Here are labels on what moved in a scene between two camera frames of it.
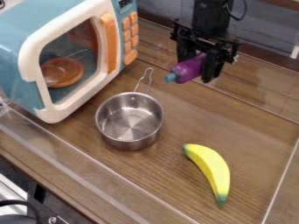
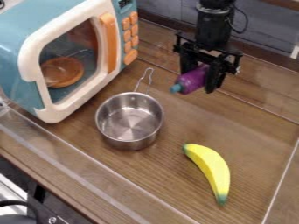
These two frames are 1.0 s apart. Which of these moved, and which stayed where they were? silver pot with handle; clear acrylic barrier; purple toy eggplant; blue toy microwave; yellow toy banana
Moved: purple toy eggplant
Stayed: silver pot with handle; blue toy microwave; yellow toy banana; clear acrylic barrier
